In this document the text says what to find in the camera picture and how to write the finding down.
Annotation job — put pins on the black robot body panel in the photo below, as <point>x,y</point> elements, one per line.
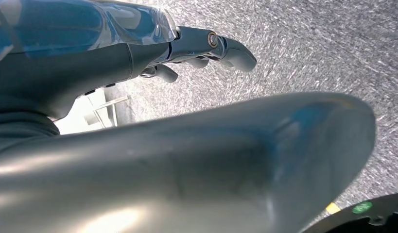
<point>388,205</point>

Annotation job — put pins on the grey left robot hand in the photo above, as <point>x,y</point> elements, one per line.
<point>186,177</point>

